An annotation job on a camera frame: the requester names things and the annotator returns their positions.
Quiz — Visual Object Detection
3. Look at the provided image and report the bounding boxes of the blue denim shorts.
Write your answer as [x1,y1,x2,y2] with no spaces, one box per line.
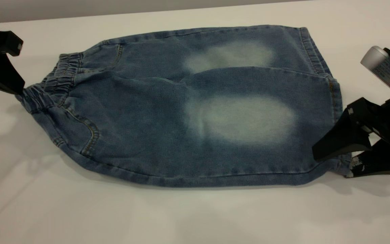
[15,24,353,188]

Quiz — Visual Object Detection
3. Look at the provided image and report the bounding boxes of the right robot arm silver link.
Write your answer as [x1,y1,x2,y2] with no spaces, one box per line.
[360,45,390,99]

